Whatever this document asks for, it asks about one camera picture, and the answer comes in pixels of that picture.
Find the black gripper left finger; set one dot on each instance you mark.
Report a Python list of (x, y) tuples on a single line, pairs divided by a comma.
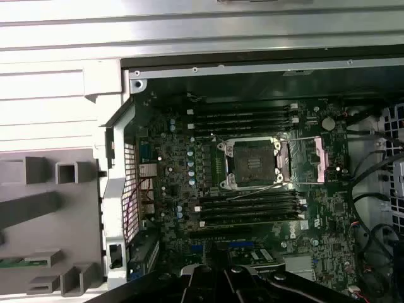
[(202, 284)]

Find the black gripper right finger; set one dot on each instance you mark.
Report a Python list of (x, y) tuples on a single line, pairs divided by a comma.
[(240, 287)]

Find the metal socket cover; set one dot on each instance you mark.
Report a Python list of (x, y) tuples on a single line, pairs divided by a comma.
[(321, 161)]

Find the CPU socket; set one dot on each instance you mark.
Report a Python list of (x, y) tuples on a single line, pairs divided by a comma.
[(243, 176)]

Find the blue expansion slot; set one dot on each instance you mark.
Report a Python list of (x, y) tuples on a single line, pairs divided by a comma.
[(240, 244)]

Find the long black expansion slot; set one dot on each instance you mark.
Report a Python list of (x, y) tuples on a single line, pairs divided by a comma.
[(221, 234)]

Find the silver chipset heatsink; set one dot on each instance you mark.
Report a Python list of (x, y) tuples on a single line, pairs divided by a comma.
[(298, 263)]

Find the black RAM slot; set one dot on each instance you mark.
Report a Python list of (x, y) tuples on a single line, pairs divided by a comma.
[(241, 123), (241, 109), (241, 129), (277, 196), (252, 219), (241, 115), (252, 204), (252, 212)]

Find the green motherboard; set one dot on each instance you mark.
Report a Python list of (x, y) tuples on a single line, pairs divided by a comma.
[(315, 202)]

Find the small silver heatsink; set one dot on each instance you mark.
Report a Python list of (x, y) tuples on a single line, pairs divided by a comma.
[(148, 170)]

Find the grey parts rack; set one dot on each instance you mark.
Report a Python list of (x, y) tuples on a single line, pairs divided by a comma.
[(47, 227)]

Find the round coin battery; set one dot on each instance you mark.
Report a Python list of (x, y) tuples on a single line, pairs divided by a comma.
[(328, 123)]

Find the green RAM stick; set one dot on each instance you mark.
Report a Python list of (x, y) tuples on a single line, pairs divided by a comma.
[(11, 262)]

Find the silver drive cage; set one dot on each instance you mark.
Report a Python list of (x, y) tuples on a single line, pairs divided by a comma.
[(394, 126)]

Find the black PC case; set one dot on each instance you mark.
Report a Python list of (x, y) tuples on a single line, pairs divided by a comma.
[(221, 61)]

